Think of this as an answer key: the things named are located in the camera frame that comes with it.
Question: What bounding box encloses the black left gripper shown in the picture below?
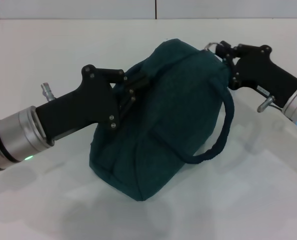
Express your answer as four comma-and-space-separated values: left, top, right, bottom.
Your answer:
35, 64, 150, 141

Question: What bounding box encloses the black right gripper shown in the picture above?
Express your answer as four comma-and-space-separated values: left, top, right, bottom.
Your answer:
214, 39, 297, 106

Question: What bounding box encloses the dark teal fabric bag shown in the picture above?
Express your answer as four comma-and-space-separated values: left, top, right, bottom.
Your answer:
88, 38, 236, 202

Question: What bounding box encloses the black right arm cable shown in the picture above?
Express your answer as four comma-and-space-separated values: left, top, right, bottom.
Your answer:
256, 94, 285, 113

